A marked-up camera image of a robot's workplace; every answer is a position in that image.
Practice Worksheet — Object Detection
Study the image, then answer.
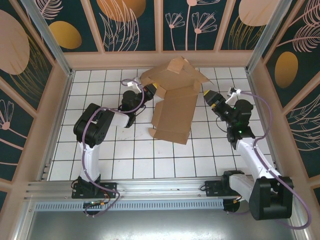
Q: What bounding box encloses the brown cardboard box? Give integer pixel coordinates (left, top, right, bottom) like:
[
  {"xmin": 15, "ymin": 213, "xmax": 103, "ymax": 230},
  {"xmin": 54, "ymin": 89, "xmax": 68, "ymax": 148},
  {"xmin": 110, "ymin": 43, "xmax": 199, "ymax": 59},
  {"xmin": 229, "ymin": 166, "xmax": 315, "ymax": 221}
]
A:
[{"xmin": 138, "ymin": 56, "xmax": 215, "ymax": 145}]

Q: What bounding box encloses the small green circuit board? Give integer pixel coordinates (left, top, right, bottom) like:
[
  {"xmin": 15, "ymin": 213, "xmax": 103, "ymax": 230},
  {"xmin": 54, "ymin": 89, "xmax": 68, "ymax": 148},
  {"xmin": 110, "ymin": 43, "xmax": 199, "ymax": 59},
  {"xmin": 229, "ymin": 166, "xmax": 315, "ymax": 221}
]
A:
[{"xmin": 83, "ymin": 200, "xmax": 107, "ymax": 209}]

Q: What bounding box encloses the grey metal sheet panel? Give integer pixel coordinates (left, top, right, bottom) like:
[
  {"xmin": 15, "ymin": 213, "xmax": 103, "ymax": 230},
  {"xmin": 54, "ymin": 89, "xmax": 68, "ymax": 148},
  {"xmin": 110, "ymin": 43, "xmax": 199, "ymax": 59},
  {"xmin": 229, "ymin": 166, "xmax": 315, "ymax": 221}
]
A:
[{"xmin": 14, "ymin": 209, "xmax": 308, "ymax": 240}]

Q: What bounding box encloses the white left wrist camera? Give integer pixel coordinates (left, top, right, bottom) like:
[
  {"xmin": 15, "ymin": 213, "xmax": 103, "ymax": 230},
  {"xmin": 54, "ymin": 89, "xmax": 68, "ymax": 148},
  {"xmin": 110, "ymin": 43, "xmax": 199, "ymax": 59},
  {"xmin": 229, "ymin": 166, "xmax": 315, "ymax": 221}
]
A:
[{"xmin": 126, "ymin": 76, "xmax": 144, "ymax": 91}]

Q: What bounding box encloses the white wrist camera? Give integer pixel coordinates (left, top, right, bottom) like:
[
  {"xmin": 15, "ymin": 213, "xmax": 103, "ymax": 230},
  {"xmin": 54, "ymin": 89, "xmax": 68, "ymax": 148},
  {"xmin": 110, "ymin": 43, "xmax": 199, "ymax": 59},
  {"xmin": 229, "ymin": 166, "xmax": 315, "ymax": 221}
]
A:
[
  {"xmin": 126, "ymin": 76, "xmax": 144, "ymax": 91},
  {"xmin": 226, "ymin": 86, "xmax": 243, "ymax": 104}
]

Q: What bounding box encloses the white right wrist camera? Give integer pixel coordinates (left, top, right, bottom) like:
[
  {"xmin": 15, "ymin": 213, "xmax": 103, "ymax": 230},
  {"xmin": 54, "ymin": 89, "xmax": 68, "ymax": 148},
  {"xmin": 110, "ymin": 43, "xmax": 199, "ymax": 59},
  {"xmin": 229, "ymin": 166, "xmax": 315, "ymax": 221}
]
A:
[{"xmin": 226, "ymin": 86, "xmax": 243, "ymax": 104}]

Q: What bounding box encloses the aluminium table side rail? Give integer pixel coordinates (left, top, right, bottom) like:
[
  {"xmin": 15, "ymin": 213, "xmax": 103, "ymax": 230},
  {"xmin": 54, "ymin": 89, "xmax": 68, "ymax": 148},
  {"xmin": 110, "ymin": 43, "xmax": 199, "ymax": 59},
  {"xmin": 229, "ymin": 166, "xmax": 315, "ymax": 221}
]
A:
[
  {"xmin": 246, "ymin": 71, "xmax": 285, "ymax": 177},
  {"xmin": 37, "ymin": 70, "xmax": 76, "ymax": 181}
]

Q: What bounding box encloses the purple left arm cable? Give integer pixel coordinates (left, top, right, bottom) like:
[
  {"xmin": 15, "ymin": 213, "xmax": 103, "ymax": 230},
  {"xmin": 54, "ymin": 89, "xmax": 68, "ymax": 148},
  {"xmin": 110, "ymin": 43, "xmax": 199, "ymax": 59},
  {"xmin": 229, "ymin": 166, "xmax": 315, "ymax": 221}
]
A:
[{"xmin": 81, "ymin": 78, "xmax": 146, "ymax": 218}]

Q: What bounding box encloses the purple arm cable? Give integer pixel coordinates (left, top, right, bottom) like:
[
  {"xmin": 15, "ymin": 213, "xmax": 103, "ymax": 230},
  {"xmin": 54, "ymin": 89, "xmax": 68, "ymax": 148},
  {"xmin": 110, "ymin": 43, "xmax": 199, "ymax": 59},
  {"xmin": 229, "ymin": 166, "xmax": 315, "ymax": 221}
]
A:
[
  {"xmin": 224, "ymin": 90, "xmax": 313, "ymax": 230},
  {"xmin": 81, "ymin": 78, "xmax": 146, "ymax": 218}
]

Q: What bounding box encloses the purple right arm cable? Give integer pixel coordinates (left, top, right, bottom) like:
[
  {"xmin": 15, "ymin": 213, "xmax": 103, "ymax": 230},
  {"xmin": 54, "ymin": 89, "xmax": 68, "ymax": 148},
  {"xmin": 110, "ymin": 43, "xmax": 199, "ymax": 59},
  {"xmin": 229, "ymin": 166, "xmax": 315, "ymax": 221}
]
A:
[{"xmin": 224, "ymin": 90, "xmax": 313, "ymax": 230}]

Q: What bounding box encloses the aluminium corner post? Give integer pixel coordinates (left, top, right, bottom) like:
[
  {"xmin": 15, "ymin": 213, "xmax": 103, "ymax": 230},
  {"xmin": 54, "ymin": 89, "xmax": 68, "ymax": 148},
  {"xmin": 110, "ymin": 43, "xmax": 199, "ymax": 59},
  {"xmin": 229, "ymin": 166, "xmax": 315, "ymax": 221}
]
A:
[
  {"xmin": 244, "ymin": 0, "xmax": 295, "ymax": 73},
  {"xmin": 19, "ymin": 0, "xmax": 76, "ymax": 77}
]

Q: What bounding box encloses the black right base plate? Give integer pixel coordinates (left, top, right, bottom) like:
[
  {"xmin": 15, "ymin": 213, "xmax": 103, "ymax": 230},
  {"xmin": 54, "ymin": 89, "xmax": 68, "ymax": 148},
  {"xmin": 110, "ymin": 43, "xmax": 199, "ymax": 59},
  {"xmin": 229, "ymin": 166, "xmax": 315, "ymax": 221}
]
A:
[{"xmin": 204, "ymin": 180, "xmax": 251, "ymax": 198}]

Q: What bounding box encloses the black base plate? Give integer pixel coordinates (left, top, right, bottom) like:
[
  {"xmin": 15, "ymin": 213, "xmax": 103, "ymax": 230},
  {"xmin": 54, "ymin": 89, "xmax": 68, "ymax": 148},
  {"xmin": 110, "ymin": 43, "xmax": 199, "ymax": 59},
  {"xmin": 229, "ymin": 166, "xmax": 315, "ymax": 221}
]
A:
[
  {"xmin": 71, "ymin": 182, "xmax": 118, "ymax": 200},
  {"xmin": 204, "ymin": 180, "xmax": 251, "ymax": 198}
]

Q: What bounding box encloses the yellow connector with red wires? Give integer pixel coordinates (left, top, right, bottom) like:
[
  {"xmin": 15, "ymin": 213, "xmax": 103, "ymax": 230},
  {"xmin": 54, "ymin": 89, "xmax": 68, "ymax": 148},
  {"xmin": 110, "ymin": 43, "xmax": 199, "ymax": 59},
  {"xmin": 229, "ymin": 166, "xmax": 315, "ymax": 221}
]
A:
[{"xmin": 233, "ymin": 191, "xmax": 251, "ymax": 204}]

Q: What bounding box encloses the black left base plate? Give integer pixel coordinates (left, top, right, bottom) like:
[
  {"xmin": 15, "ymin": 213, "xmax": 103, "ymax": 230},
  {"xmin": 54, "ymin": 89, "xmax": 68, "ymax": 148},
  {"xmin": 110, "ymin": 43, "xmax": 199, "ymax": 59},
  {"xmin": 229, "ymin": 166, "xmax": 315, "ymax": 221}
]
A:
[{"xmin": 71, "ymin": 182, "xmax": 118, "ymax": 200}]

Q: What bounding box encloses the aluminium mounting rail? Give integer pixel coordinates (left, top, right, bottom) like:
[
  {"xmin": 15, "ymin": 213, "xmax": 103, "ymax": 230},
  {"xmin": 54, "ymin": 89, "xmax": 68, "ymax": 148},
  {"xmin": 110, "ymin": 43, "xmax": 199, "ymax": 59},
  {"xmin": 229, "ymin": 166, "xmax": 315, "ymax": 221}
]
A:
[{"xmin": 23, "ymin": 176, "xmax": 300, "ymax": 201}]

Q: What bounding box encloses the slotted grey cable duct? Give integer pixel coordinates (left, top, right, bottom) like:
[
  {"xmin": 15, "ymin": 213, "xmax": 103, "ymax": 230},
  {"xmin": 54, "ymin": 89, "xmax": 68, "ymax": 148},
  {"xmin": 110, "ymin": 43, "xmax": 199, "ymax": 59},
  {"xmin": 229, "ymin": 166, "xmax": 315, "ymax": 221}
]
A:
[{"xmin": 33, "ymin": 199, "xmax": 226, "ymax": 211}]

